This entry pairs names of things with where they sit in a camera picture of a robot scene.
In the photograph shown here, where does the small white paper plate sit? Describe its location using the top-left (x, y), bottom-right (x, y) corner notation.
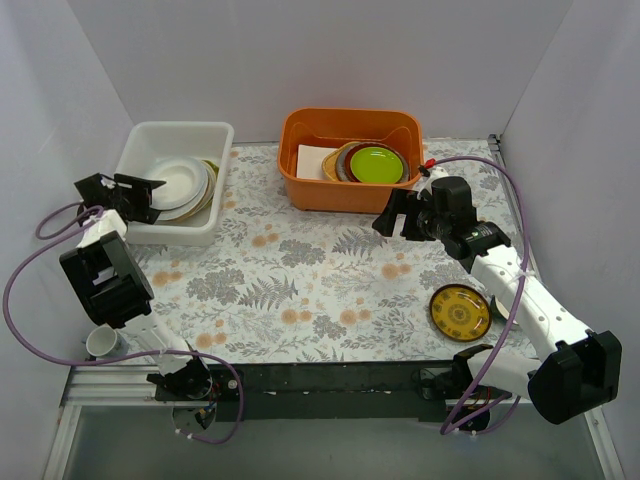
top-left (143, 157), bottom-right (208, 211)

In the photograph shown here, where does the white ceramic cup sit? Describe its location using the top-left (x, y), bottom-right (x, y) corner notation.
top-left (85, 325), bottom-right (129, 359)

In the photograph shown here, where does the purple cable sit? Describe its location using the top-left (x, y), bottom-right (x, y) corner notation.
top-left (2, 201), bottom-right (247, 446)
top-left (422, 155), bottom-right (530, 437)

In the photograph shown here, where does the floral pattern table mat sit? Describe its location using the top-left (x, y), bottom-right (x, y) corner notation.
top-left (99, 138), bottom-right (562, 365)

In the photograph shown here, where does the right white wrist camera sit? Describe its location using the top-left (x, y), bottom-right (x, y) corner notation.
top-left (416, 158), bottom-right (449, 193)

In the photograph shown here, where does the orange plastic bin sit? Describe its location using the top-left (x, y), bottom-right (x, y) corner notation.
top-left (277, 107), bottom-right (424, 214)

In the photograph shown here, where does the white plastic bin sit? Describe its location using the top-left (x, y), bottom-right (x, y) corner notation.
top-left (116, 121), bottom-right (234, 246)

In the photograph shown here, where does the white bowl teal rim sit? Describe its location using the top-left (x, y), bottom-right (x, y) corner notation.
top-left (489, 296), bottom-right (510, 326)

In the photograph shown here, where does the white paper sheet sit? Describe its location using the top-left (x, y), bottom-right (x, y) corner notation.
top-left (296, 145), bottom-right (335, 180)

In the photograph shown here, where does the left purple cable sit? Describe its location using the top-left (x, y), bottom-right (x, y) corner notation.
top-left (2, 201), bottom-right (247, 446)

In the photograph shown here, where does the grey speckled plate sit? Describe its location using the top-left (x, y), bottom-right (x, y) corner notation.
top-left (335, 142), bottom-right (358, 182)

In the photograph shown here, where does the white watermelon pattern plate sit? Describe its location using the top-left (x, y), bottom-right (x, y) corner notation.
top-left (194, 159), bottom-right (219, 215)

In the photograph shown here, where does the small woven bamboo tray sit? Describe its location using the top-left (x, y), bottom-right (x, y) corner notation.
top-left (322, 147), bottom-right (341, 182)

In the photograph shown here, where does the black aluminium base frame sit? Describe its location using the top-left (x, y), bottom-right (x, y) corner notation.
top-left (59, 344), bottom-right (601, 436)

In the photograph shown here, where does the lime green round plate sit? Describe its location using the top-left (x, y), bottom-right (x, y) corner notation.
top-left (349, 146), bottom-right (404, 184)

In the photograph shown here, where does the dark red plate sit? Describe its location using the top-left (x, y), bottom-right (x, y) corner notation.
top-left (344, 142), bottom-right (409, 185)

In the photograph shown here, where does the large white paper plate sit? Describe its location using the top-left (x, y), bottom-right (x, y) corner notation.
top-left (154, 159), bottom-right (215, 221)

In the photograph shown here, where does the yellow brown ornate plate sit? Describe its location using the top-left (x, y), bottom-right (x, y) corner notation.
top-left (428, 284), bottom-right (492, 343)

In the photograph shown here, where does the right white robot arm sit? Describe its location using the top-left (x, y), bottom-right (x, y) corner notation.
top-left (373, 176), bottom-right (622, 425)

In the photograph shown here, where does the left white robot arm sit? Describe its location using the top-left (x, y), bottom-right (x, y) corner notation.
top-left (59, 173), bottom-right (213, 400)

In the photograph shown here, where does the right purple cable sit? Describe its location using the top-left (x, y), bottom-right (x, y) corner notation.
top-left (422, 155), bottom-right (530, 437)

